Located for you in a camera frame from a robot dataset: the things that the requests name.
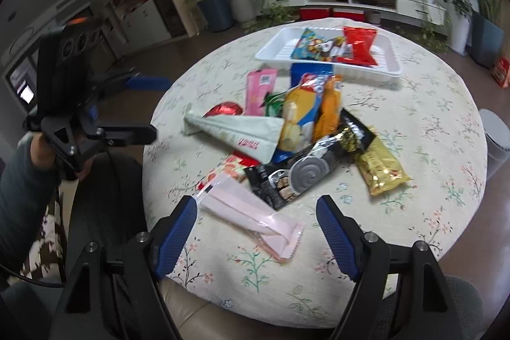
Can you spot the blue panda snack bag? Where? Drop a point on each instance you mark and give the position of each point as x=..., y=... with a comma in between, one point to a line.
x=313, y=47

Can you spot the trailing vine plant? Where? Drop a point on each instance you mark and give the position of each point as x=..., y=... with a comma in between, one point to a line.
x=271, y=13

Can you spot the gold foil snack packet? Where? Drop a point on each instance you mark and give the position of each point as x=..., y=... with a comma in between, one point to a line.
x=380, y=169

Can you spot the green red seed packet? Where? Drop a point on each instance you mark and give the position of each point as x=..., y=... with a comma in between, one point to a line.
x=273, y=104

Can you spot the person's left hand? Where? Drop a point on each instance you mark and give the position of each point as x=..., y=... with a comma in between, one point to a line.
x=59, y=160

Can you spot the small white floor pot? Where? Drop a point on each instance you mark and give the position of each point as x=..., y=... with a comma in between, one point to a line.
x=373, y=17

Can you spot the floral round tablecloth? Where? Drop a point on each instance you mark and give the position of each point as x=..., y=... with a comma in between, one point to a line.
x=427, y=119

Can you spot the right red storage box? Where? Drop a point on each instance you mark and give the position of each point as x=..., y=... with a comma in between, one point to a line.
x=355, y=15

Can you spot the round red foil snack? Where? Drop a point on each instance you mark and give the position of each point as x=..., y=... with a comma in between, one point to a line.
x=227, y=108

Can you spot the person's left forearm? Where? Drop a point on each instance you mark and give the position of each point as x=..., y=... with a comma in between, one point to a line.
x=28, y=184

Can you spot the red storage box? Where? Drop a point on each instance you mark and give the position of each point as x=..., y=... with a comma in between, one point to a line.
x=314, y=12
x=355, y=15

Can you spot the large red chip bag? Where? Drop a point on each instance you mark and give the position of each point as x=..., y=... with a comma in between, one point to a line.
x=360, y=41

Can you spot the hanging vine on console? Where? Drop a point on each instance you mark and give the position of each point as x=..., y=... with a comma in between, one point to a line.
x=427, y=36

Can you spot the white plastic tray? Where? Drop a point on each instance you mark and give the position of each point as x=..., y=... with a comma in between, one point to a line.
x=276, y=53

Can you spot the large leaf plant blue pot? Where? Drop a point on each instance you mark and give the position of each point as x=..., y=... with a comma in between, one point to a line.
x=487, y=35

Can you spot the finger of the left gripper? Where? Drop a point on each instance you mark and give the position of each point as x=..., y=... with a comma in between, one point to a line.
x=140, y=82
x=123, y=135

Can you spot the plant white ribbed pot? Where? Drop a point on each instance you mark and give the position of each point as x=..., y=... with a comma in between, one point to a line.
x=244, y=11

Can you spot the blue yellow Tipo packet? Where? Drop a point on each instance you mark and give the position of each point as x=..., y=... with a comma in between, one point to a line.
x=301, y=107

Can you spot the pale green snack pouch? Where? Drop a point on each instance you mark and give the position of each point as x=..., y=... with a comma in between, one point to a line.
x=256, y=137

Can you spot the light pink long packet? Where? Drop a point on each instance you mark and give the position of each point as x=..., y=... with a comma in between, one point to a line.
x=229, y=200

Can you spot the orange snack packet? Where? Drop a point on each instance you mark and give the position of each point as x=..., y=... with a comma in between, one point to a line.
x=329, y=113

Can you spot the grey round trash bin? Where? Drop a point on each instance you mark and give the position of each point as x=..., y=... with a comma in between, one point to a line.
x=498, y=138

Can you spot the red gift bag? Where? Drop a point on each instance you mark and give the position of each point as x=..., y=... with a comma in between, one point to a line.
x=501, y=72

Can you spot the left red storage box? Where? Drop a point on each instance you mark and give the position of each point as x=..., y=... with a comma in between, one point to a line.
x=314, y=12

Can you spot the red white biscuit packet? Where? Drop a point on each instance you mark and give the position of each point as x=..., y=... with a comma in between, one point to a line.
x=233, y=165

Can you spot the black swirl cookie packet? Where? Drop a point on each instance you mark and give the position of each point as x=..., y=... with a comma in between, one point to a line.
x=280, y=183

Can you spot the plant tall white pot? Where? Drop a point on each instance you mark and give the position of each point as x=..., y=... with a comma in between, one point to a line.
x=458, y=15

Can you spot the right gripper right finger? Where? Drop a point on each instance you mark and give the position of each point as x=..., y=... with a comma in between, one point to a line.
x=424, y=305

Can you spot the pink barcode snack packet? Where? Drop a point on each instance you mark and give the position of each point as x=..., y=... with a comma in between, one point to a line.
x=259, y=83

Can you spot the white TV console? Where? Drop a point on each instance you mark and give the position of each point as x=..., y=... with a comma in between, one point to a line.
x=397, y=10

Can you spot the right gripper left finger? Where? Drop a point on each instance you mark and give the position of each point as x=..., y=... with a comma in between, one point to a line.
x=113, y=293

